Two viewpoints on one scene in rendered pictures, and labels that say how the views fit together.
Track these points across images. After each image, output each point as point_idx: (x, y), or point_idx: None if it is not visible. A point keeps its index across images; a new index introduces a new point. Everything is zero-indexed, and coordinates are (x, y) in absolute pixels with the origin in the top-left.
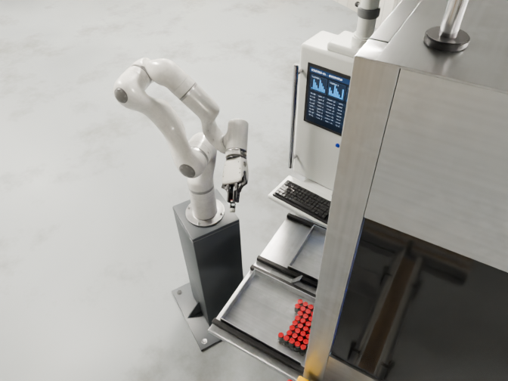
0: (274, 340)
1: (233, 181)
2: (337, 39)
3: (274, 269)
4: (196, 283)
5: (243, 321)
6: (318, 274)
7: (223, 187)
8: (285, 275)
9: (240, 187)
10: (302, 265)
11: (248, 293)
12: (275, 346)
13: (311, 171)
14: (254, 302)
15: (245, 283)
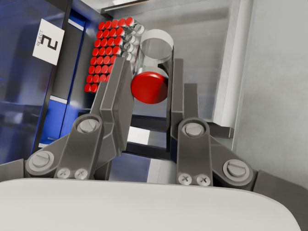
0: (148, 24)
1: (76, 182)
2: None
3: None
4: None
5: (202, 19)
6: (112, 171)
7: (275, 184)
8: (161, 145)
9: (50, 145)
10: (137, 181)
11: (214, 72)
12: (145, 18)
13: None
14: (197, 63)
15: (218, 75)
